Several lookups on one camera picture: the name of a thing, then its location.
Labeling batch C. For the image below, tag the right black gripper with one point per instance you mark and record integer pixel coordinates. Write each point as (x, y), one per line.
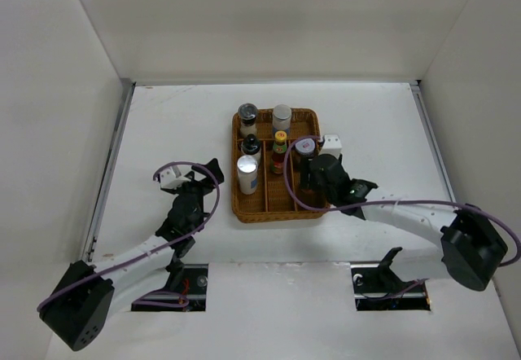
(305, 170)

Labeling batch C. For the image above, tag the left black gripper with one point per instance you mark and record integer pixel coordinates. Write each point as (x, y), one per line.
(192, 183)

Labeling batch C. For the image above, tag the yellow-cap red sauce bottle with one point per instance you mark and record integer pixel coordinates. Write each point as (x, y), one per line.
(278, 151)

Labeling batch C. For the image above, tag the silver-lid salt shaker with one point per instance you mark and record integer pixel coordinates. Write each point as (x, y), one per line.
(281, 118)
(247, 169)

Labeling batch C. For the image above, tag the black-cap white spice jar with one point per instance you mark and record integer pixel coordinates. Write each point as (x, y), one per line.
(251, 146)

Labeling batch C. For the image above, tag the clear-lid white spice jar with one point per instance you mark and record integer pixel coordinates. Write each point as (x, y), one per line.
(248, 113)

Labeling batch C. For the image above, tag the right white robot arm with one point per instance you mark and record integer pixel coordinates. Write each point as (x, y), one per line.
(465, 243)

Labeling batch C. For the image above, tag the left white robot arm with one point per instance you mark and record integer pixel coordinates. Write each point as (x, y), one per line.
(88, 293)

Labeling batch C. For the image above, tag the brown wicker tray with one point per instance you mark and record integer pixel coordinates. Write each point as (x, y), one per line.
(271, 202)

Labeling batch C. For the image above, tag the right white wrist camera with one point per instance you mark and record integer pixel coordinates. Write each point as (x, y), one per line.
(331, 145)

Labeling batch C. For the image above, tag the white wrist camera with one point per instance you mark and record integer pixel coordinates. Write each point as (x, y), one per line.
(331, 145)
(170, 177)

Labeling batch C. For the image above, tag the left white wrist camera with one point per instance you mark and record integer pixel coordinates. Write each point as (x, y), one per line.
(170, 177)

